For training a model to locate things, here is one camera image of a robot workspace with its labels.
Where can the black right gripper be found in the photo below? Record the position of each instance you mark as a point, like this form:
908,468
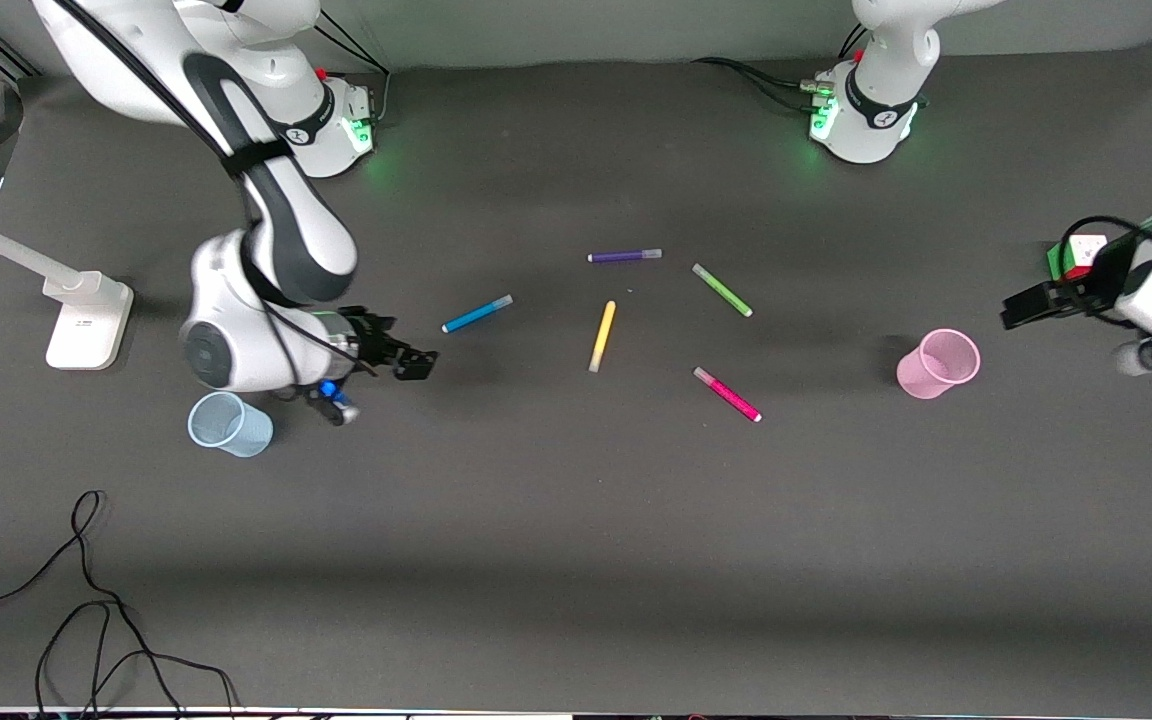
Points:
369,341

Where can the pink marker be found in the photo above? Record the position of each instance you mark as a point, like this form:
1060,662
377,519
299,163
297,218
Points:
727,394

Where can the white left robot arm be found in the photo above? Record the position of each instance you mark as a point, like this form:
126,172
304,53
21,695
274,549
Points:
876,100

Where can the yellow marker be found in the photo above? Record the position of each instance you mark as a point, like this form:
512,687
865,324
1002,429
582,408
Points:
602,337

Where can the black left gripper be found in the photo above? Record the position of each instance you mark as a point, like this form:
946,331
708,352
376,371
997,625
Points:
1086,287

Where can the green marker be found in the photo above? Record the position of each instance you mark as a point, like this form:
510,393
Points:
722,290

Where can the white stand with base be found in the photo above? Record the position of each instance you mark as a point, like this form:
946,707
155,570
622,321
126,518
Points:
86,320

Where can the multicoloured cube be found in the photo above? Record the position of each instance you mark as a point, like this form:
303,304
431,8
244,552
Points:
1086,250

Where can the purple marker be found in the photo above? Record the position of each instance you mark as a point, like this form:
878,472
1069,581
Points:
624,256

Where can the blue mesh cup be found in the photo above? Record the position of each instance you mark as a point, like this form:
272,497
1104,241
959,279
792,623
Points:
228,425

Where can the blue marker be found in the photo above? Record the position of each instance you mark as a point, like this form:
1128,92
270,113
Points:
476,314

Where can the pink mesh cup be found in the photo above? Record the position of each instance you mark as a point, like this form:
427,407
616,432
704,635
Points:
939,364

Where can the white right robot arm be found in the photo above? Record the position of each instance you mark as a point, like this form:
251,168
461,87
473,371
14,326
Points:
286,220

